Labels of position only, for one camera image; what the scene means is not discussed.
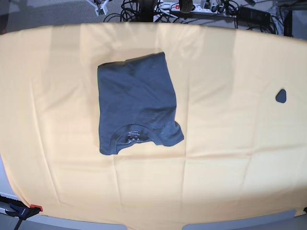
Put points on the white power strip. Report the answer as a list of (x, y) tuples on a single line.
[(198, 9)]

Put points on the black power adapter brick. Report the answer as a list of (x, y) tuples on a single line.
[(254, 16)]

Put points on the dark blue-grey T-shirt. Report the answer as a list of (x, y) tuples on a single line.
[(137, 103)]

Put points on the small black triangular pad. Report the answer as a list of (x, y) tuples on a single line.
[(281, 96)]

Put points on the blue and red bar clamp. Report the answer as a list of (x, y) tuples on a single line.
[(17, 209)]

